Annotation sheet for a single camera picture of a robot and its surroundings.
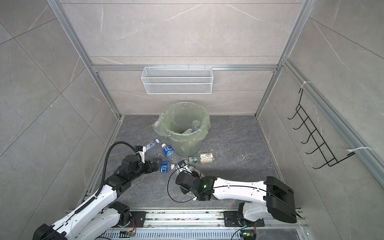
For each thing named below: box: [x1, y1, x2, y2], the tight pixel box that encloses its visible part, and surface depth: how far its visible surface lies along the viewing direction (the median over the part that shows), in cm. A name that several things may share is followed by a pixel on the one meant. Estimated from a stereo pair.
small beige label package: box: [200, 153, 213, 163], surface depth 92 cm
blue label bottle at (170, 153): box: [161, 143, 179, 164], surface depth 95 cm
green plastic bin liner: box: [152, 102, 211, 142], surface depth 90 cm
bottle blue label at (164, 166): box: [160, 161, 169, 173], surface depth 87 cm
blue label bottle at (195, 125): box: [191, 120, 201, 133], surface depth 95 cm
